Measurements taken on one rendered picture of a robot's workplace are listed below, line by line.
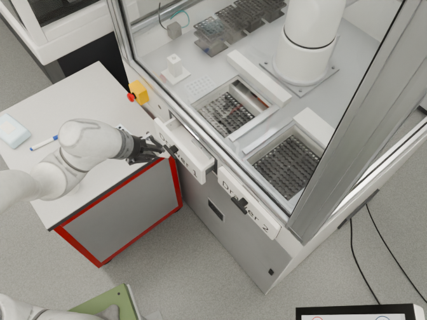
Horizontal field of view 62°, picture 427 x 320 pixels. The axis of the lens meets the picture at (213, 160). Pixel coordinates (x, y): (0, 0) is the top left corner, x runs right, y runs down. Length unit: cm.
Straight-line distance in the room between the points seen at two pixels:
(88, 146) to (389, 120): 68
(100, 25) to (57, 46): 22
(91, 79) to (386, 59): 143
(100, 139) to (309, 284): 148
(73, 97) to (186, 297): 116
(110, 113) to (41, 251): 100
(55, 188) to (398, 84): 81
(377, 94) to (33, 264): 202
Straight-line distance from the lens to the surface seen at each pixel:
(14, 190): 69
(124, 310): 122
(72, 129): 94
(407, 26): 52
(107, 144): 97
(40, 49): 180
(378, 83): 58
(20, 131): 165
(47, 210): 147
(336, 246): 220
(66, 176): 101
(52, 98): 176
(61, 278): 220
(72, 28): 181
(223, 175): 122
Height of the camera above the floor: 199
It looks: 60 degrees down
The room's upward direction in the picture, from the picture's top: straight up
